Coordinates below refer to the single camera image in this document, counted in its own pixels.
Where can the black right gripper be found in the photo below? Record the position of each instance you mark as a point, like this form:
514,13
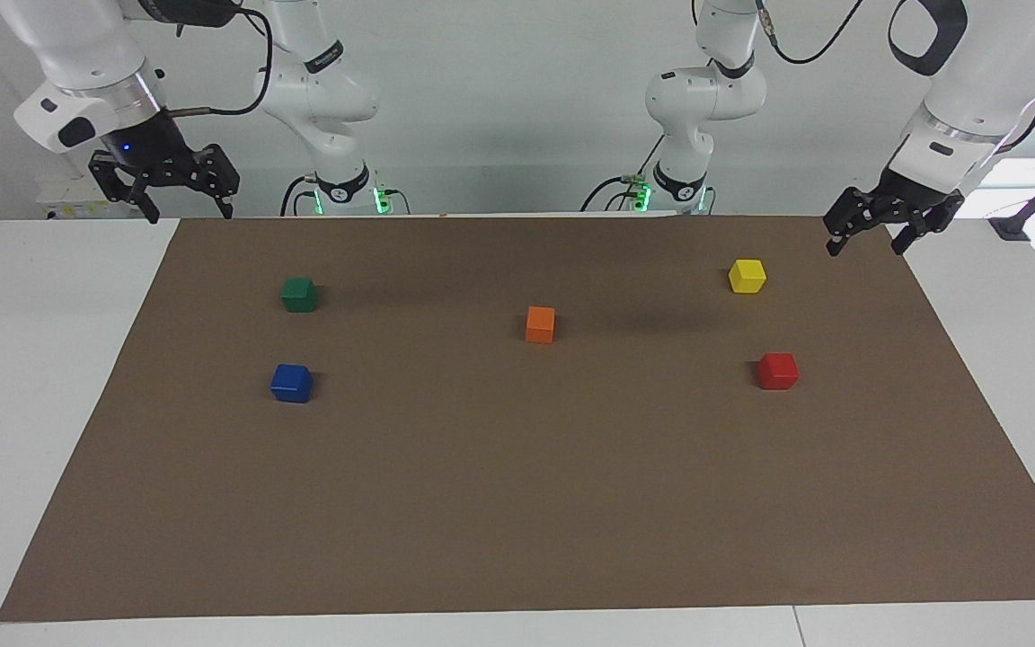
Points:
154,148

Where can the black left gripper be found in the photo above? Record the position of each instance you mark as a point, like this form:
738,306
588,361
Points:
917,198

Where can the red block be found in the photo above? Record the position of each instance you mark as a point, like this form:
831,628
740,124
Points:
778,371

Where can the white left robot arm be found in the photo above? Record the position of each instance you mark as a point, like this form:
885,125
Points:
994,72

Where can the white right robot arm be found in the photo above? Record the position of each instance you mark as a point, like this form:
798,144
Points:
86,45

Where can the yellow block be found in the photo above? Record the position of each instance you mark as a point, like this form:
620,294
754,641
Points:
747,276

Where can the green block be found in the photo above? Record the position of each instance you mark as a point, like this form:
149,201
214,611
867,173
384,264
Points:
299,295

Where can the blue block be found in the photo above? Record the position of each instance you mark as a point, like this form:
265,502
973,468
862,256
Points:
291,384

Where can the orange block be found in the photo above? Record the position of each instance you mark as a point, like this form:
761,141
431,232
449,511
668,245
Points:
540,324

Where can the brown table mat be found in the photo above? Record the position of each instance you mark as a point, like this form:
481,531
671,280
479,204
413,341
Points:
517,485

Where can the white wall box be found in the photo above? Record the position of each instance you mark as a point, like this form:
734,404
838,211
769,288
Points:
64,199

